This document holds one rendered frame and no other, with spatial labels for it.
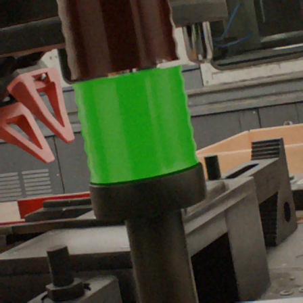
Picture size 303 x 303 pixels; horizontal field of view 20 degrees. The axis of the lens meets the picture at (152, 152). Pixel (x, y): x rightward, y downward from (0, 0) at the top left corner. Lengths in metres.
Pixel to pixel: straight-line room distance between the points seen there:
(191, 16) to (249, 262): 0.18
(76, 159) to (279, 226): 5.38
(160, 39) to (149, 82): 0.01
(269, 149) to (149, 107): 0.56
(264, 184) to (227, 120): 4.75
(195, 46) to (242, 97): 4.84
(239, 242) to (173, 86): 0.35
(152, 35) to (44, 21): 0.24
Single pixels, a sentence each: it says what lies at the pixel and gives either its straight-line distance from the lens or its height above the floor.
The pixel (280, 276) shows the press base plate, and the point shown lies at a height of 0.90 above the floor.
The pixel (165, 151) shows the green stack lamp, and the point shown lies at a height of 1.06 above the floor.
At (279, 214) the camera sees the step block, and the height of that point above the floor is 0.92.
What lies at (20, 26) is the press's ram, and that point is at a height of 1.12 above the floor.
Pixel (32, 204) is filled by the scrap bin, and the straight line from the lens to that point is 0.96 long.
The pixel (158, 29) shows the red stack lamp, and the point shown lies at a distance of 0.29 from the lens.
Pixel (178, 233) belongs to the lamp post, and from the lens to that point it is 0.30.
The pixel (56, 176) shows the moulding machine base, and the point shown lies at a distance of 6.30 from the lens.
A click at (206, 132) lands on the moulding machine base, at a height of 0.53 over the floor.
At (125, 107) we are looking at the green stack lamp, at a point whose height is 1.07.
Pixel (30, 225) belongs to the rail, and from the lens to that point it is 0.61.
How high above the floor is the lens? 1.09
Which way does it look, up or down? 6 degrees down
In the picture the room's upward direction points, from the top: 10 degrees counter-clockwise
